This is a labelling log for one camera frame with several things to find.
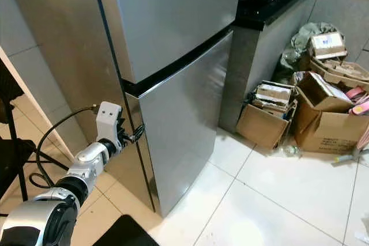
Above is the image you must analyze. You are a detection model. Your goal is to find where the large open cardboard box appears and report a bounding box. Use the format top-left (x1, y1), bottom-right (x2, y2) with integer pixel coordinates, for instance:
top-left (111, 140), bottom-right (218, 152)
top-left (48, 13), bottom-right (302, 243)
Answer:
top-left (293, 70), bottom-right (369, 156)

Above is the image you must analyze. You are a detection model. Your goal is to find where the black folding chair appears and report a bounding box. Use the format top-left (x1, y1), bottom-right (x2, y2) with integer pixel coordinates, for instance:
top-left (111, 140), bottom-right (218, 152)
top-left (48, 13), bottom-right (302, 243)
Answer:
top-left (0, 62), bottom-right (35, 202)

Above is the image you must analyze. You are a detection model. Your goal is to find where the pink plastic packet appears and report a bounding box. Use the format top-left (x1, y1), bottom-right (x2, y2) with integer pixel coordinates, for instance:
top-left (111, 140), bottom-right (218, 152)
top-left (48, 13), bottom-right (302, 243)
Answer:
top-left (345, 86), bottom-right (369, 116)

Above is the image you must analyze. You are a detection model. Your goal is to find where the box with white label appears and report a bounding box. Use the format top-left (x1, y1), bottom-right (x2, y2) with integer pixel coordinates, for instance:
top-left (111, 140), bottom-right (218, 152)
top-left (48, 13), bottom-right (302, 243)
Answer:
top-left (310, 32), bottom-right (348, 61)

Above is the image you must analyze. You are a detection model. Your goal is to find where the black stone countertop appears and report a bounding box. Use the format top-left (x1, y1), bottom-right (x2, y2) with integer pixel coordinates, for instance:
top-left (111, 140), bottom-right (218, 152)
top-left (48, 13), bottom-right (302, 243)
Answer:
top-left (234, 0), bottom-right (369, 31)

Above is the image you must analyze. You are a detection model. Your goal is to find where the grey fridge main door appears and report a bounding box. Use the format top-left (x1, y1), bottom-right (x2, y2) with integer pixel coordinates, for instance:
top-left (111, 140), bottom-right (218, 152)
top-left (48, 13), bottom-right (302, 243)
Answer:
top-left (124, 27), bottom-right (234, 218)

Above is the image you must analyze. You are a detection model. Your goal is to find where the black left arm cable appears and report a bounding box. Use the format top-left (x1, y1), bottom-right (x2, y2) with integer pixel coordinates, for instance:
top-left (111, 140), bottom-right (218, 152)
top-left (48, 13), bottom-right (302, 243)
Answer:
top-left (35, 105), bottom-right (100, 190)

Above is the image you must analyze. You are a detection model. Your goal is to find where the grey fridge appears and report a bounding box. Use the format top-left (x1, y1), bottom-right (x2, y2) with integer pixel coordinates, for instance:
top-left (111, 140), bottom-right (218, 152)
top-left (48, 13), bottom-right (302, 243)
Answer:
top-left (0, 0), bottom-right (244, 218)

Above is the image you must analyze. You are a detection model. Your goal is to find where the empty clear plastic bottle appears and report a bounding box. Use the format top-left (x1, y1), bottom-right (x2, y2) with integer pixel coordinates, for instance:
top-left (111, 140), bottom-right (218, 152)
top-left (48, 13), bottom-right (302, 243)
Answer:
top-left (276, 144), bottom-right (302, 158)

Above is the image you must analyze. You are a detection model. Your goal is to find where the flat brown cardboard box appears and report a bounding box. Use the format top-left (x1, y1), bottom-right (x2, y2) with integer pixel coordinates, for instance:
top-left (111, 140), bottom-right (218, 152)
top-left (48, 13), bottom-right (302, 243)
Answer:
top-left (308, 56), bottom-right (369, 88)

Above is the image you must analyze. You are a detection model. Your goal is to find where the cardboard box with papers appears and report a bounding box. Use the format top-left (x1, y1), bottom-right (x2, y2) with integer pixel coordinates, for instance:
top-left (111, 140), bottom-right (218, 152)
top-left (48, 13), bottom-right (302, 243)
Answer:
top-left (235, 80), bottom-right (299, 150)

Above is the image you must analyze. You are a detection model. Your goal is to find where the light grey left wrist camera mount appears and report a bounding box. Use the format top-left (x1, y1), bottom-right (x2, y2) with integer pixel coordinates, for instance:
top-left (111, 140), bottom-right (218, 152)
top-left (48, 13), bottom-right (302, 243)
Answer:
top-left (96, 101), bottom-right (123, 143)

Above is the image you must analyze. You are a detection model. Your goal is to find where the grey fridge freezer door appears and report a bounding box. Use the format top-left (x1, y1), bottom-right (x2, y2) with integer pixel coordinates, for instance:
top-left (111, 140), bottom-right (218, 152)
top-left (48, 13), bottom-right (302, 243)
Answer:
top-left (92, 0), bottom-right (244, 84)

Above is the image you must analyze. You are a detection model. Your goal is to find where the grey green plastic bag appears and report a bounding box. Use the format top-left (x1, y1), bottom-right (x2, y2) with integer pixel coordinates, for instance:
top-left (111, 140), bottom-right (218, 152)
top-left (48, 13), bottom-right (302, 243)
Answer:
top-left (281, 22), bottom-right (347, 73)

